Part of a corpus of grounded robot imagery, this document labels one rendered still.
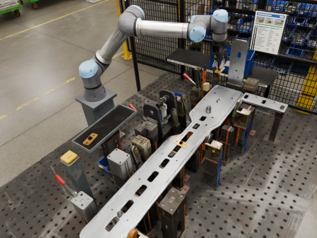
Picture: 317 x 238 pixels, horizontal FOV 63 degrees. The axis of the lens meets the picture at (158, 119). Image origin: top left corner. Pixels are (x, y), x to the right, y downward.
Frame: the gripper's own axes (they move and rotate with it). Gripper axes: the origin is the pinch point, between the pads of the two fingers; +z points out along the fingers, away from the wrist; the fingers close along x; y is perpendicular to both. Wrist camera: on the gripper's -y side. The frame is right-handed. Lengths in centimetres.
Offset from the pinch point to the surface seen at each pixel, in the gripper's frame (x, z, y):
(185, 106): -13.8, 22.5, 20.2
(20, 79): -351, 130, -10
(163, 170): 3, 20, 70
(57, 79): -296, 133, -41
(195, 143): 7, 22, 44
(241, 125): 21.7, 31.5, 10.8
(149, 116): -23, 13, 46
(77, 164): -30, 6, 95
